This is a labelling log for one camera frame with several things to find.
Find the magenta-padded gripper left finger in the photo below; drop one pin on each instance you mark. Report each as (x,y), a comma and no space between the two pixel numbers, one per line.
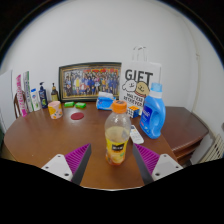
(77,158)

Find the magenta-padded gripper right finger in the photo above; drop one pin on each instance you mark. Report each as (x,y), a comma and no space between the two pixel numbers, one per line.
(146,158)

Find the orange juice bottle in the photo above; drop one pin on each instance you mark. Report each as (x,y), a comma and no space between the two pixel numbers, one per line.
(117,133)

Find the white remote control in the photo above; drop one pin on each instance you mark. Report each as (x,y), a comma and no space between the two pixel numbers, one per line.
(136,134)

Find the flat round red coaster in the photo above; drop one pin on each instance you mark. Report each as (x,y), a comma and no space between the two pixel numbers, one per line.
(77,116)

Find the blue detergent bottle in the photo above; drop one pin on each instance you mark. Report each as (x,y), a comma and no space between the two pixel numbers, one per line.
(152,115)

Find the brown wooden side cabinet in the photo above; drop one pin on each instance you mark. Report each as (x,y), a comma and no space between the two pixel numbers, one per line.
(185,130)

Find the pink and yellow cup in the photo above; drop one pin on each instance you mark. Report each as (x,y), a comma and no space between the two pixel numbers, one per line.
(55,110)

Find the blue tissue pack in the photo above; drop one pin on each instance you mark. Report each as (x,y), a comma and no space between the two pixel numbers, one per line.
(105,102)

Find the brown pump bottle yellow label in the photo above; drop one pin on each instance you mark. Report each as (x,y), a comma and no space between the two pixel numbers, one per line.
(54,95)

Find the white radiator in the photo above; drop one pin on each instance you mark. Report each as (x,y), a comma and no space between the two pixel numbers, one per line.
(215,148)

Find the dark blue pump bottle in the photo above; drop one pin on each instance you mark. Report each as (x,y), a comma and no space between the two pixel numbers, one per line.
(43,96)

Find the white shampoo bottle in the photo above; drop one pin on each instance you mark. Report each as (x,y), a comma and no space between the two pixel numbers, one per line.
(35,101)

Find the white paper gift bag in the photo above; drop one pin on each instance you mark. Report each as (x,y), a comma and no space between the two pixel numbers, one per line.
(140,83)

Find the framed group picture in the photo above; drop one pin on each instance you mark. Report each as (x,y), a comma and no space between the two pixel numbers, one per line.
(90,81)

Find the white refrigerator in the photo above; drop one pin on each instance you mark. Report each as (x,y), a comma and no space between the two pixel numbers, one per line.
(5,96)

